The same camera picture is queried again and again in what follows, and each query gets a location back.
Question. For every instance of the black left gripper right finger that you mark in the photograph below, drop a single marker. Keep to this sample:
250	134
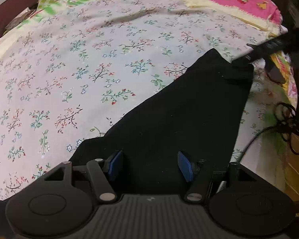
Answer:
198	176

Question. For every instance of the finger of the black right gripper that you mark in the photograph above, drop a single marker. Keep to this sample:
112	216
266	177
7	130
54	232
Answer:
263	50

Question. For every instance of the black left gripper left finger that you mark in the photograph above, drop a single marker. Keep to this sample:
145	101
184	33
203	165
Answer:
99	171

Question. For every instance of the black pants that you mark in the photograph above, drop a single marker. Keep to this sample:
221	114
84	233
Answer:
199	113

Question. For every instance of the white floral bed sheet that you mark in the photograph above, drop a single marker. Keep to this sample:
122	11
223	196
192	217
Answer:
72	76

